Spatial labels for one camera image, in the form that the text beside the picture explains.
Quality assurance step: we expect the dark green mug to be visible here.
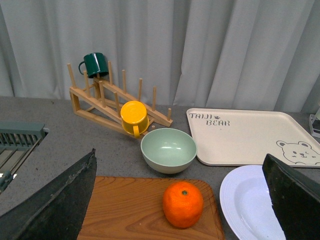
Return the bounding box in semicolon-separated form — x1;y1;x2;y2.
78;52;109;79

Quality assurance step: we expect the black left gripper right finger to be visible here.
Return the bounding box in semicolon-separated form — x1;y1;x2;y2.
262;153;320;240

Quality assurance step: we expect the green bowl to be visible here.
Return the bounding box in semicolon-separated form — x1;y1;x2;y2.
140;128;198;174

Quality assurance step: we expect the wooden dish rack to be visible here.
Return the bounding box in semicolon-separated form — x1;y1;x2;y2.
66;60;174;136

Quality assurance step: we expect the white cup holder rack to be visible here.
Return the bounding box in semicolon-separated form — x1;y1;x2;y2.
308;108;320;138

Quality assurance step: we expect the grey curtain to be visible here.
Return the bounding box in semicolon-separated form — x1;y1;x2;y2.
0;0;320;113

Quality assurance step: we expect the grey-green dish drainer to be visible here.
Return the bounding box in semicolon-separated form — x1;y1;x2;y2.
0;121;47;193

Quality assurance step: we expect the yellow mug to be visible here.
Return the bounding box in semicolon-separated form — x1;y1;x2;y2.
120;100;150;138

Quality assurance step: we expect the white round plate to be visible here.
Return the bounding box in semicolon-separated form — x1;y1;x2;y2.
219;165;286;240

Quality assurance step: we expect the beige bear tray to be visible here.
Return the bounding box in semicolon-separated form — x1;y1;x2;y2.
186;108;320;168

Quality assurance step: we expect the wooden cutting board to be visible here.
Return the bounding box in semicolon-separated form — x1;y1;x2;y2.
77;176;225;240

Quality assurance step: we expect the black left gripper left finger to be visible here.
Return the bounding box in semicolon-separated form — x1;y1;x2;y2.
0;149;97;240

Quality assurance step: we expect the orange mandarin fruit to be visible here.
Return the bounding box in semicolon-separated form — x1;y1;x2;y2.
162;181;204;229

